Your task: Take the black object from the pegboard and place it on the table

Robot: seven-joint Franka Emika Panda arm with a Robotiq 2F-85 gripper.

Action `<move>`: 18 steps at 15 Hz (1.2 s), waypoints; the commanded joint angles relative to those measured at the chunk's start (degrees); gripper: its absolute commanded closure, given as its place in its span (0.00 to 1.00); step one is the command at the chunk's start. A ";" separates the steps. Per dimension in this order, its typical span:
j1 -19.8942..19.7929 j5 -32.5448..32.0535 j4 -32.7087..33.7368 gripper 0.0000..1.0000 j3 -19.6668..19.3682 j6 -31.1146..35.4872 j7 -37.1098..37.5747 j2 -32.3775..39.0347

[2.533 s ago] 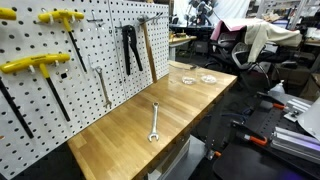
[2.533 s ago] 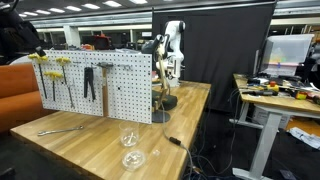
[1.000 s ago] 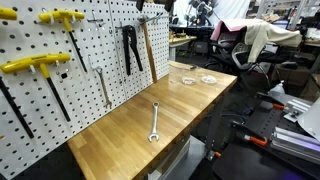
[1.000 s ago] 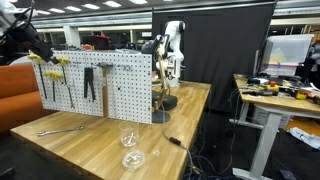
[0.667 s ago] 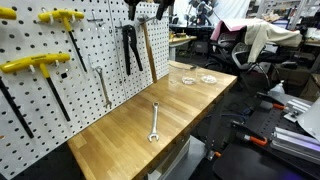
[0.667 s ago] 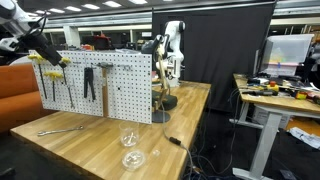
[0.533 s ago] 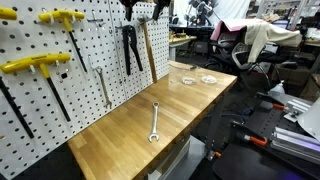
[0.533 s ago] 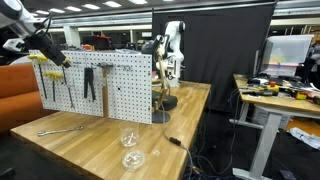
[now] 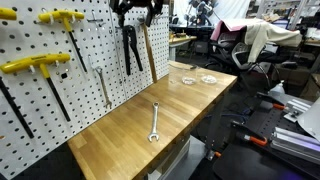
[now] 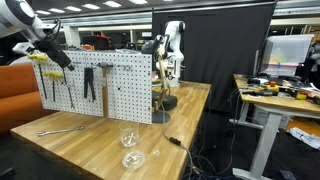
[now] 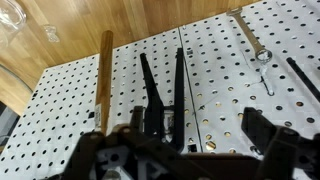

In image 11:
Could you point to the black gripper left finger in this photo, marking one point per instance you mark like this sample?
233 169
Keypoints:
140 146

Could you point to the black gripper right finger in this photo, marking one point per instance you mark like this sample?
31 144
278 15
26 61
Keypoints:
283 150

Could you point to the silver pegboard hook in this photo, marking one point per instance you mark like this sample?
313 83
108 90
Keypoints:
268 85

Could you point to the white perforated pegboard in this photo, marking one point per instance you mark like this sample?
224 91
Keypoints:
76 100

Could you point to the slim silver combination wrench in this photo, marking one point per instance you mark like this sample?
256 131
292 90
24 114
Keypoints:
248 31

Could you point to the large clear plastic container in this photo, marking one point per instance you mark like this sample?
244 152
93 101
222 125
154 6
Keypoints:
20 78

